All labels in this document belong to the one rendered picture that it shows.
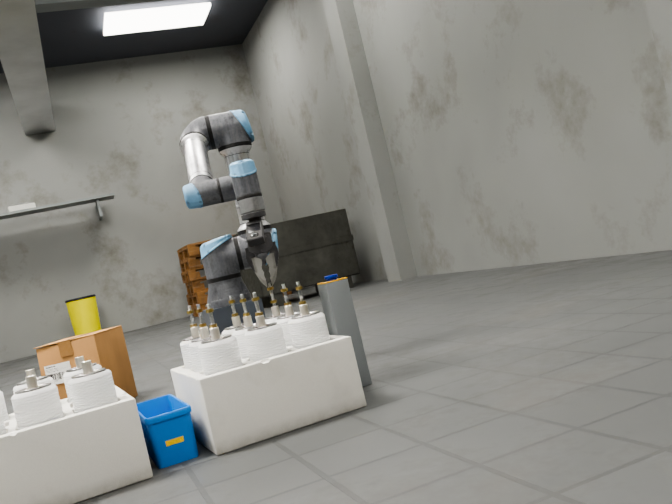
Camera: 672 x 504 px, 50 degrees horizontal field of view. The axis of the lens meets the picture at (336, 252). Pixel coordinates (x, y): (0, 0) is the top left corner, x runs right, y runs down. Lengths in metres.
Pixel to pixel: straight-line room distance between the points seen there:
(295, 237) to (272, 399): 5.47
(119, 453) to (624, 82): 3.31
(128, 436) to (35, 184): 8.48
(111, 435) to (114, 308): 8.25
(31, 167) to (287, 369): 8.53
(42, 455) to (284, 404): 0.54
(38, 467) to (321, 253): 5.77
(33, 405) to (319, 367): 0.64
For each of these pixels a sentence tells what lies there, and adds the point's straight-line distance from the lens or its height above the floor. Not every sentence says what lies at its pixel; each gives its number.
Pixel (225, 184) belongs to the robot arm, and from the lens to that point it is 2.15.
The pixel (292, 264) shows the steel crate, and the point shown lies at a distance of 7.12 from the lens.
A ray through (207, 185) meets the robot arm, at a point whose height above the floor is 0.67.
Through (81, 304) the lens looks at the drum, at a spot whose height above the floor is 0.48.
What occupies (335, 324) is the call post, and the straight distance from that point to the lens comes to 2.04.
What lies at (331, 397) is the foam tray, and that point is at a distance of 1.79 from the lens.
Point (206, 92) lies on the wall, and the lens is 10.47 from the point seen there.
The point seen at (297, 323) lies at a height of 0.24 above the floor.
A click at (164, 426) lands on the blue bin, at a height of 0.09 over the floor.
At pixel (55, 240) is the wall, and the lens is 9.94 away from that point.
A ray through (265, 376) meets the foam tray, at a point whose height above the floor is 0.14.
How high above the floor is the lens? 0.39
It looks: level
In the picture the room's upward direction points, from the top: 13 degrees counter-clockwise
